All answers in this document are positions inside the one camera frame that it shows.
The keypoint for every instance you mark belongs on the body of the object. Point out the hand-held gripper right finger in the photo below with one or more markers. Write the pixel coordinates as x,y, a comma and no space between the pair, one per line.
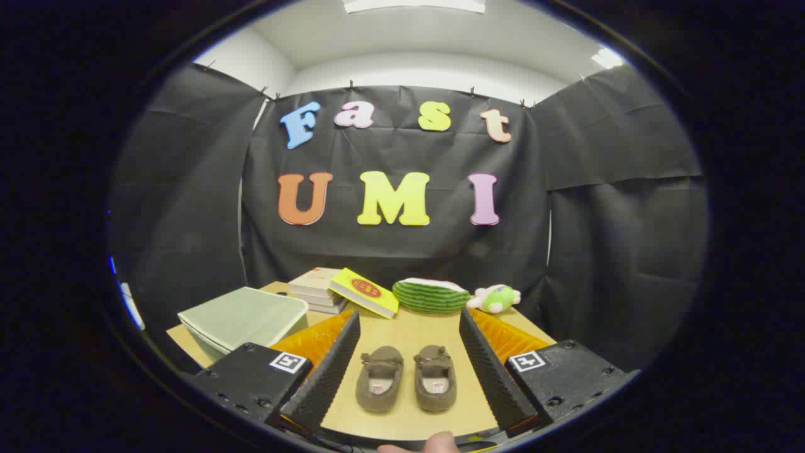
490,371

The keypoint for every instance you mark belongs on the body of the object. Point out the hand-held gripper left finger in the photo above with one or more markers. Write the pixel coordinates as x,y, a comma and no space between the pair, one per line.
330,371

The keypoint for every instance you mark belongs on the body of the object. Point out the brown fuzzy slipper shoe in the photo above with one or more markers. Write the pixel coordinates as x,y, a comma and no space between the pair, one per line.
435,387
379,390

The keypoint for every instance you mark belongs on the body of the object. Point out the pale green fabric storage box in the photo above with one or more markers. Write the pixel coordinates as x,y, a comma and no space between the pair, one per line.
245,318

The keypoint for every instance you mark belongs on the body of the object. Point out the blue printed box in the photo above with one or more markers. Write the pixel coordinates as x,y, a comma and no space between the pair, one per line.
112,265

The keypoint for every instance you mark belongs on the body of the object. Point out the grey white book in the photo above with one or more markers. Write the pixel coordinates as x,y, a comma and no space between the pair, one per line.
330,308
321,299

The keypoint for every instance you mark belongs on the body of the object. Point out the pink and green plush toy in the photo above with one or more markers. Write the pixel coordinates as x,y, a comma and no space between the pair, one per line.
497,299

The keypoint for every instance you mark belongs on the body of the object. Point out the yellow book with red circle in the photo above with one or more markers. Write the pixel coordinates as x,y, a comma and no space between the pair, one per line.
371,299

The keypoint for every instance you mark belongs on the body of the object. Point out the beige book with orange print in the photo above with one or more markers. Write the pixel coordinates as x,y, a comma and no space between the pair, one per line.
314,281

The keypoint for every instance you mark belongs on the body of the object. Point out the watermelon slice plush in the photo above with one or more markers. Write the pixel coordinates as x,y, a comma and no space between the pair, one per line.
431,297

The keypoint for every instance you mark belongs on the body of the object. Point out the black backdrop cloth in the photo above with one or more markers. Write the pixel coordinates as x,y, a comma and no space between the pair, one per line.
440,251

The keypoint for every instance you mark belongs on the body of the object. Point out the small ceiling light panel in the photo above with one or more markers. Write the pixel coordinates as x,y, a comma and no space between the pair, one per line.
607,58

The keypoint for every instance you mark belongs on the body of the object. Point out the long ceiling light panel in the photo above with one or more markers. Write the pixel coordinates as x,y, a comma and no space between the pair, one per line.
415,5

